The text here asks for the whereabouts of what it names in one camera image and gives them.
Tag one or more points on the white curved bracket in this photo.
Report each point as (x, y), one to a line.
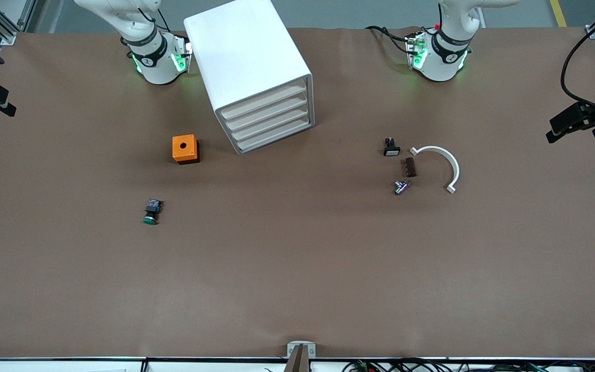
(455, 170)

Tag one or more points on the orange button enclosure box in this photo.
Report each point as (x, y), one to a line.
(184, 147)

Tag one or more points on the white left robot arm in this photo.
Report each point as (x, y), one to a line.
(439, 67)

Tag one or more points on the brown terminal block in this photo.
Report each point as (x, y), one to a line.
(409, 167)

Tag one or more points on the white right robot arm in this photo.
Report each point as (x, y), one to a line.
(158, 67)

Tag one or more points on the green push button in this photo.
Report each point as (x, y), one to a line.
(152, 211)

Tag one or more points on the tan mounting post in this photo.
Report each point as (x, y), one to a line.
(298, 361)

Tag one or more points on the black white push button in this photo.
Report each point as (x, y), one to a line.
(391, 150)

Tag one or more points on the grey metal mounting bracket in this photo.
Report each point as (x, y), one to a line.
(292, 347)

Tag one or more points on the brown table mat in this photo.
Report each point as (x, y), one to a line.
(297, 258)

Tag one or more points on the small purple metallic connector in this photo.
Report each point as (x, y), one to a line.
(401, 187)

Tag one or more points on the white drawer cabinet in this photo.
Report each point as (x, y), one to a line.
(246, 51)

